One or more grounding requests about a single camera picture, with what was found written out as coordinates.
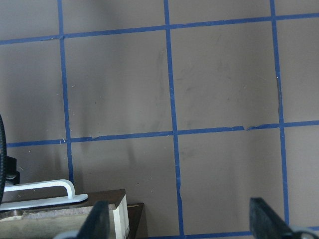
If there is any wooden drawer with white handle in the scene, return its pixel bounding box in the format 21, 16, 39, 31
0, 179, 130, 239

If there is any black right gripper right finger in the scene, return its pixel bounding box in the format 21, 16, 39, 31
249, 198, 292, 239

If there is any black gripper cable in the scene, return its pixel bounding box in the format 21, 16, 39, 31
0, 113, 7, 207

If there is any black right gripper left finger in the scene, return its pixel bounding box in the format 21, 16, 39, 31
79, 201, 110, 239

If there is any dark brown drawer cabinet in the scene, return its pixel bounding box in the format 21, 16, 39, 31
127, 203, 149, 239

